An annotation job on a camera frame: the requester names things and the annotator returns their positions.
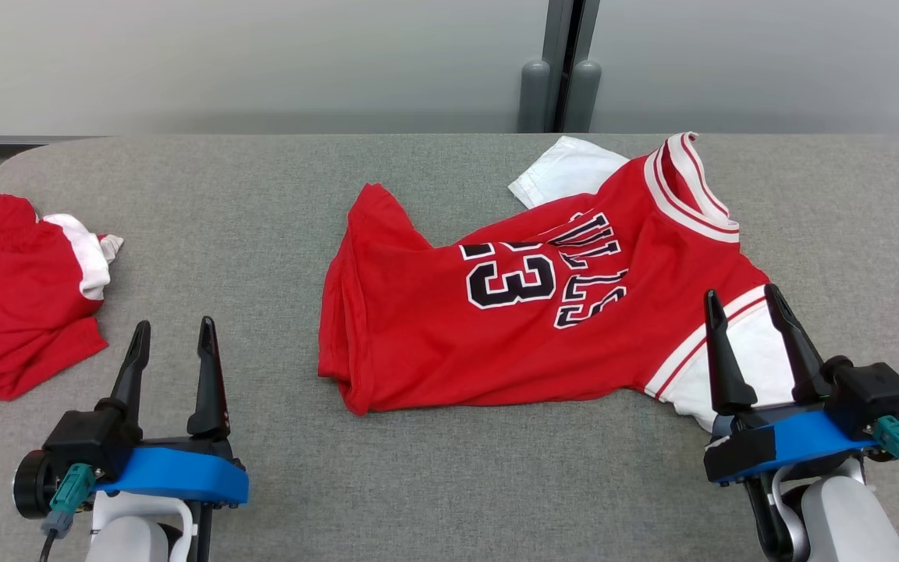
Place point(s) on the red white basketball jersey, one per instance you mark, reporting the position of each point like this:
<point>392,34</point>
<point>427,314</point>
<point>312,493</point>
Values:
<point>434,328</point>

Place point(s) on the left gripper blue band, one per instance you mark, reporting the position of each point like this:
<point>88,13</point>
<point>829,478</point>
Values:
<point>176,476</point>

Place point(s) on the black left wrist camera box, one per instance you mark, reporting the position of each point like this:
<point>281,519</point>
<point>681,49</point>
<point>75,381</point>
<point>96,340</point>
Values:
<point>87,441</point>

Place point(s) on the grey cylindrical post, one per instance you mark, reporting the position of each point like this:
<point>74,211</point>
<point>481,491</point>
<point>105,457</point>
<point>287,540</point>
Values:
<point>582,97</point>
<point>534,97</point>

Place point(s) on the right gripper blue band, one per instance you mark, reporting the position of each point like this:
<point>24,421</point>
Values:
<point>793,441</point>

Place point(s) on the red shorts white trim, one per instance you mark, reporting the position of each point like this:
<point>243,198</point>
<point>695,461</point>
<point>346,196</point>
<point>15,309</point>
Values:
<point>12,312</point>

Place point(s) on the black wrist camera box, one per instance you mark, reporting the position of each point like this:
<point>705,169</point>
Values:
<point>87,441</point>
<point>875,394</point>

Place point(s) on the dark grey partition frame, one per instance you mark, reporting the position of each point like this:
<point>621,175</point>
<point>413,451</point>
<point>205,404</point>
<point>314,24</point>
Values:
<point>566,39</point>

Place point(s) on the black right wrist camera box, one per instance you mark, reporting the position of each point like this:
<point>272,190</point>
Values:
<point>875,394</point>

